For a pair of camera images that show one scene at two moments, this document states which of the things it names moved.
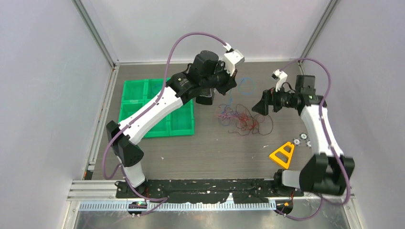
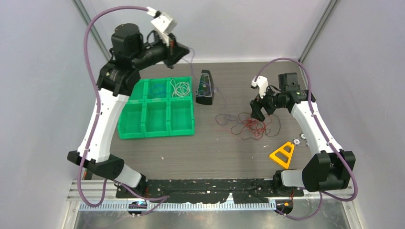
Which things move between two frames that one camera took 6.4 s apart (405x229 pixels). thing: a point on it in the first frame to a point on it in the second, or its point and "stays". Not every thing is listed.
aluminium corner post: (95, 34) stays
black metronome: (205, 98) stays
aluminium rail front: (101, 195) stays
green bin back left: (135, 91) stays
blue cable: (230, 92) to (158, 90)
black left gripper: (229, 80) to (174, 52)
